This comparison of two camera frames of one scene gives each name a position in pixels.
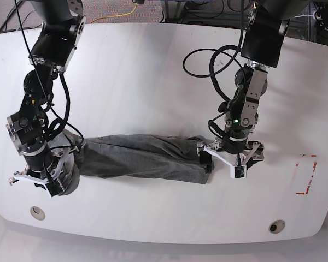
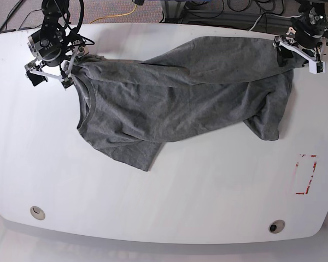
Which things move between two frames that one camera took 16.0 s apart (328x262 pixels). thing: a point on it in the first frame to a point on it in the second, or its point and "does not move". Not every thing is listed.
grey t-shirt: x=172 y=157 to x=129 y=109
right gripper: x=42 y=160 to x=60 y=71
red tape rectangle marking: x=315 y=165 does not move
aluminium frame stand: x=173 y=11 does not move
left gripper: x=235 y=149 to x=310 y=46
